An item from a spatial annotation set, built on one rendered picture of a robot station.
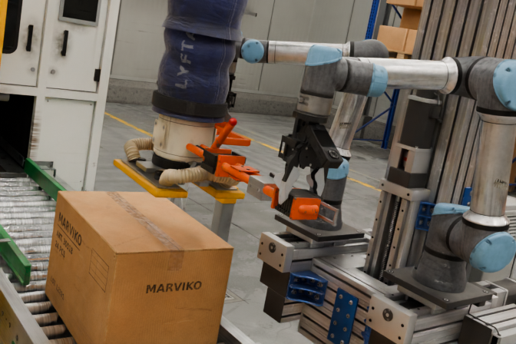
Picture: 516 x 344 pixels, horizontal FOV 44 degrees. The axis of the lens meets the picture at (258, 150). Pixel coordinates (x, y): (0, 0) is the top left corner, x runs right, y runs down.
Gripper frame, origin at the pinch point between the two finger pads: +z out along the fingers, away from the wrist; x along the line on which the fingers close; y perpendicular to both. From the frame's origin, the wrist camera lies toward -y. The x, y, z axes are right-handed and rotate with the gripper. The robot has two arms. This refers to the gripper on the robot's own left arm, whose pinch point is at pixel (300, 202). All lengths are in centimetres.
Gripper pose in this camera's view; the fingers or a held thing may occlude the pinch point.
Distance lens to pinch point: 147.2
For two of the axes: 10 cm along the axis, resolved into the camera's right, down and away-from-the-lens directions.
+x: -8.4, -0.6, -5.4
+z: -1.8, 9.7, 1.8
